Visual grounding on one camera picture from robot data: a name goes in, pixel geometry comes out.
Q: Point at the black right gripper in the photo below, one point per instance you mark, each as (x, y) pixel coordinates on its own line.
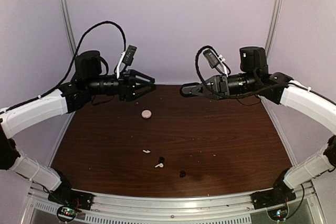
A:
(219, 85)

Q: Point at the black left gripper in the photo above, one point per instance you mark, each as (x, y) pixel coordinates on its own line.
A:
(126, 91)

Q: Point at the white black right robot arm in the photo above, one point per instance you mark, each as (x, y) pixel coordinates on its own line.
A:
(281, 89)

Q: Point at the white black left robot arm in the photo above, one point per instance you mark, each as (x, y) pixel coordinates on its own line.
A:
(87, 83)

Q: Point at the white round charging case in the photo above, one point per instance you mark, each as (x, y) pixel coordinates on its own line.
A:
(146, 114)

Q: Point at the black earbud upper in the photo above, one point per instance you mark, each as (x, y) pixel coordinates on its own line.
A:
(161, 159)

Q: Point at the black earbud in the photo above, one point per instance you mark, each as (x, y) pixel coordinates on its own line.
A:
(182, 174)
(161, 159)

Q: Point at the white earbud lower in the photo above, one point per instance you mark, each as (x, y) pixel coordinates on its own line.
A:
(160, 165)

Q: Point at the black earbud lower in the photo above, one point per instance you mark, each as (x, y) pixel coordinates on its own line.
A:
(182, 174)

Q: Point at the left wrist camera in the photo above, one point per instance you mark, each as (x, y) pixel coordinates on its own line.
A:
(129, 55)

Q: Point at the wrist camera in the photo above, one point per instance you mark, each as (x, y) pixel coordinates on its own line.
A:
(129, 55)
(211, 58)

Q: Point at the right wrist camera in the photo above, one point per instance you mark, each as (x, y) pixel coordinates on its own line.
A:
(211, 58)

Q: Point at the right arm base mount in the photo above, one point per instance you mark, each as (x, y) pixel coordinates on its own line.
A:
(274, 201)

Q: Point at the front aluminium rail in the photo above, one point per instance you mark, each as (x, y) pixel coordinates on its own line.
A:
(232, 208)

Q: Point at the right aluminium frame post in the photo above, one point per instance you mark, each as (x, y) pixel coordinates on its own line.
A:
(275, 15)

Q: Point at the aluminium frame post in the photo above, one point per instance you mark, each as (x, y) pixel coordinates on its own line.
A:
(275, 15)
(72, 46)

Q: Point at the left aluminium frame post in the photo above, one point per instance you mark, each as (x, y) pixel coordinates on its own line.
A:
(72, 46)

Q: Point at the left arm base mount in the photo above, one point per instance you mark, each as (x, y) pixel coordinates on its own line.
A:
(72, 206)

